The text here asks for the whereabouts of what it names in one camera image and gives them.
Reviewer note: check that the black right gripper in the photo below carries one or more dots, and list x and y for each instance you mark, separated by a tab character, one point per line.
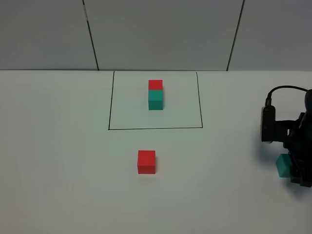
299	145

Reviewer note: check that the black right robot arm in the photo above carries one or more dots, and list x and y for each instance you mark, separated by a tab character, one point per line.
308	102

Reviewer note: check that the green template block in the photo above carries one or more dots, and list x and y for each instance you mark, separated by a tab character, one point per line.
155	99

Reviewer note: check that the red template block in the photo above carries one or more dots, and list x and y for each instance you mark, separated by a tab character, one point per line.
155	84

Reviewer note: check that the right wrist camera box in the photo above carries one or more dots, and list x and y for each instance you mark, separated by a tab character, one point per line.
272	130

